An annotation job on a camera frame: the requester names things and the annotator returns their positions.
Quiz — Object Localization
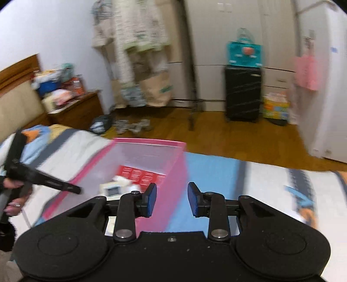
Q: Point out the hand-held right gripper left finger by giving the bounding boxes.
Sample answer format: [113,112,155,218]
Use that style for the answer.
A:
[65,183,158,243]

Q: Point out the teal gift bag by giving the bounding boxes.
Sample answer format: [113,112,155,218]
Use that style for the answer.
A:
[227,28,264,67]

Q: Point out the striped printed blanket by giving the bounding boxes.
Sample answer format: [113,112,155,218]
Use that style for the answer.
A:
[0,124,347,282]

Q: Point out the pink hanging cloth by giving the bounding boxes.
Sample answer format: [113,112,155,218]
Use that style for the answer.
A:
[292,52,321,92]

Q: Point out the black floor bag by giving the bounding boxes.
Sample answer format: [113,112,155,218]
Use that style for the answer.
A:
[89,115,113,135]

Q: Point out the blue white plush pillow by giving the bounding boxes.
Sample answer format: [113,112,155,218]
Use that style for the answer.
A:
[20,125,55,164]

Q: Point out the colourful printed box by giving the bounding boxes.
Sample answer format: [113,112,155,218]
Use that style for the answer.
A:
[262,92,290,120]

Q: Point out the pink storage box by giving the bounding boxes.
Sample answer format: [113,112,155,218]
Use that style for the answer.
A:
[34,138,188,234]

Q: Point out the hanging light clothes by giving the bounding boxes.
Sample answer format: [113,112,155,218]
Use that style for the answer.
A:
[90,0,172,83]

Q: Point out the pile of assorted packets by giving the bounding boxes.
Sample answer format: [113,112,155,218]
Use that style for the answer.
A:
[31,63,88,109]

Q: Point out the patterned shopping bag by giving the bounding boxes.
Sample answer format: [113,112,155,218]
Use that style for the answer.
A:
[119,84,149,108]

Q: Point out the black suitcase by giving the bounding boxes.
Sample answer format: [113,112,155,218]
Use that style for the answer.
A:
[224,64,263,123]

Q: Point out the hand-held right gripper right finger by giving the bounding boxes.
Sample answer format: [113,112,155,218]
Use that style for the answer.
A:
[188,182,281,242]

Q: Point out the black metal stand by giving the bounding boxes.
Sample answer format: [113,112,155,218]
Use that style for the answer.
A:
[115,0,205,131]

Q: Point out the small white screen device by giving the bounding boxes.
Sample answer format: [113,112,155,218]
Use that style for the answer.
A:
[99,182,124,197]

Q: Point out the white wardrobe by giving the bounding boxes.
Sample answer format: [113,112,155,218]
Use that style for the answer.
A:
[163,0,299,112]

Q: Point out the wooden padded headboard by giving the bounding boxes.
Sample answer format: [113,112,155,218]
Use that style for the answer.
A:
[0,54,46,136]

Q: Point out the brown paper bag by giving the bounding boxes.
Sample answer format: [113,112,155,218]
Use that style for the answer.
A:
[139,71,174,108]

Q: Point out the person's left hand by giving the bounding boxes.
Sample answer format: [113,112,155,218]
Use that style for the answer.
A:
[2,177,33,217]

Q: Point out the wooden nightstand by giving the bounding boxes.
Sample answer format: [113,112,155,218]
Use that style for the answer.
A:
[47,91,105,131]

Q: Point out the white tall cabinet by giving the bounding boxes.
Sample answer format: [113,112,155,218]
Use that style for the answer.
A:
[295,0,347,164]

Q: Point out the red printed sheet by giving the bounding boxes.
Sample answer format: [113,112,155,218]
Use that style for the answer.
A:
[116,164,168,191]

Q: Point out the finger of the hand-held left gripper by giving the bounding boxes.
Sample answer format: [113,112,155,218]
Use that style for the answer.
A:
[26,169,82,195]

